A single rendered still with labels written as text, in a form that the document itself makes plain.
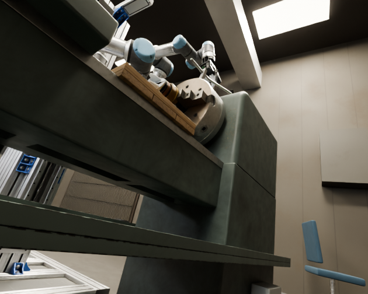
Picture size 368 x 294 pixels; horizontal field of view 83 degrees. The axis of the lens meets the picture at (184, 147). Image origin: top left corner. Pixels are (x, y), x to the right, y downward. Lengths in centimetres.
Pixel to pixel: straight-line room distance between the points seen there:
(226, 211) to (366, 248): 323
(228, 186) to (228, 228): 15
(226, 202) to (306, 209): 317
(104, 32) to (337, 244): 377
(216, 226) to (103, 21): 69
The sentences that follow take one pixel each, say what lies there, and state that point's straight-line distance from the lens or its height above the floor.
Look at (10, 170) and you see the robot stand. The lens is 134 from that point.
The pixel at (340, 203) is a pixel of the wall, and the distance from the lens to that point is 397.
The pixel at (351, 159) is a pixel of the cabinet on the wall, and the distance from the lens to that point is 392.
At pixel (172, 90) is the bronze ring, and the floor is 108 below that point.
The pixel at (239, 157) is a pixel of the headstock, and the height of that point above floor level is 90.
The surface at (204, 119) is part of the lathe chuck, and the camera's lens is 84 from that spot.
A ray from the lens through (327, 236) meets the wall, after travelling 388.
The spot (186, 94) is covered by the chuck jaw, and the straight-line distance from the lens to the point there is 88.
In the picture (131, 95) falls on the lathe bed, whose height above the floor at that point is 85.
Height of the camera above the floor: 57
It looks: 22 degrees up
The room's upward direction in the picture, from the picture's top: 13 degrees clockwise
